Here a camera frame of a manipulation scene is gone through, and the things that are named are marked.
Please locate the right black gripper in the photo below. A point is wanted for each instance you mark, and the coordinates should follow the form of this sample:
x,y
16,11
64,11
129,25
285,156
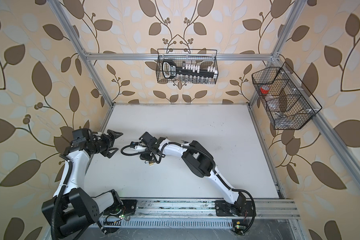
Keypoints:
x,y
145,157

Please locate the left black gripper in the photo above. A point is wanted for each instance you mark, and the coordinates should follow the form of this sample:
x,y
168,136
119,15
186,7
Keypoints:
x,y
107,141

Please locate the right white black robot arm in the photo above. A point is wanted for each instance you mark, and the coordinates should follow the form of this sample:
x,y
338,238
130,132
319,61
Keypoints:
x,y
201,163

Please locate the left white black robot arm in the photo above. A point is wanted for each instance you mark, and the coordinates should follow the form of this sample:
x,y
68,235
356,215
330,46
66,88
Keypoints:
x,y
71,210

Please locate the black socket tool set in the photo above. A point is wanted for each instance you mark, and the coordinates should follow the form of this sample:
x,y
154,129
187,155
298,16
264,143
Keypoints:
x,y
190,72

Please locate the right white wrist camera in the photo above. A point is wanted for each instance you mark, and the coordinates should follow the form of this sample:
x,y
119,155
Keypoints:
x,y
137,146

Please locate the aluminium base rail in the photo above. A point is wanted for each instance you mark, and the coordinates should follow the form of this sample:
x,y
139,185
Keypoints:
x,y
195,213

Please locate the back black wire basket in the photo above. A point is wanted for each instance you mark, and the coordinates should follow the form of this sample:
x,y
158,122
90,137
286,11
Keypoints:
x,y
203,57

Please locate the black wire basket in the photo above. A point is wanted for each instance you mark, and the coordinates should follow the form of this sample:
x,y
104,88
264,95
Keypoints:
x,y
203,57
290,104

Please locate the right black wire basket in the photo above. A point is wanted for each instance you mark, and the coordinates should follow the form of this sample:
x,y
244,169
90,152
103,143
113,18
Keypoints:
x,y
290,104

